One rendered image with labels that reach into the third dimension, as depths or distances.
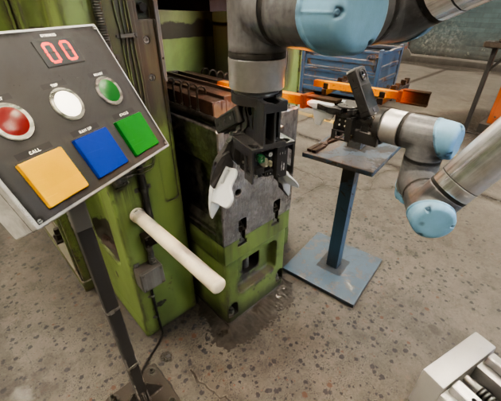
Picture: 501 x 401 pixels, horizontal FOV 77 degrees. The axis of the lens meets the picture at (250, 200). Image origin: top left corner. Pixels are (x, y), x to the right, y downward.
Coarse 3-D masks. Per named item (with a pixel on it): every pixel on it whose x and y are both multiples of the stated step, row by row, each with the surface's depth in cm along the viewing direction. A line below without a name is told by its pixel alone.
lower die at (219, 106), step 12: (168, 72) 124; (192, 72) 127; (168, 84) 115; (204, 84) 110; (216, 84) 106; (180, 96) 106; (192, 96) 101; (204, 96) 101; (216, 96) 99; (228, 96) 98; (192, 108) 103; (204, 108) 99; (216, 108) 97; (228, 108) 100
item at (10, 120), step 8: (0, 112) 45; (8, 112) 46; (16, 112) 47; (0, 120) 45; (8, 120) 46; (16, 120) 47; (24, 120) 48; (0, 128) 45; (8, 128) 46; (16, 128) 46; (24, 128) 47
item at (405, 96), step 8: (320, 80) 121; (328, 80) 121; (336, 88) 117; (344, 88) 116; (376, 88) 110; (384, 88) 110; (392, 96) 107; (400, 96) 105; (408, 96) 105; (416, 96) 103; (424, 96) 102; (416, 104) 104; (424, 104) 103
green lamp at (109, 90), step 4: (104, 80) 62; (108, 80) 62; (100, 84) 61; (104, 84) 61; (108, 84) 62; (112, 84) 63; (100, 88) 60; (104, 88) 61; (108, 88) 62; (112, 88) 63; (116, 88) 64; (104, 92) 61; (108, 92) 62; (112, 92) 62; (116, 92) 63; (104, 96) 61; (108, 96) 61; (112, 96) 62; (116, 96) 63; (112, 100) 62; (116, 100) 63
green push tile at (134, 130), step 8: (120, 120) 62; (128, 120) 63; (136, 120) 65; (144, 120) 67; (120, 128) 61; (128, 128) 63; (136, 128) 65; (144, 128) 66; (128, 136) 62; (136, 136) 64; (144, 136) 66; (152, 136) 68; (128, 144) 62; (136, 144) 64; (144, 144) 65; (152, 144) 67; (136, 152) 63
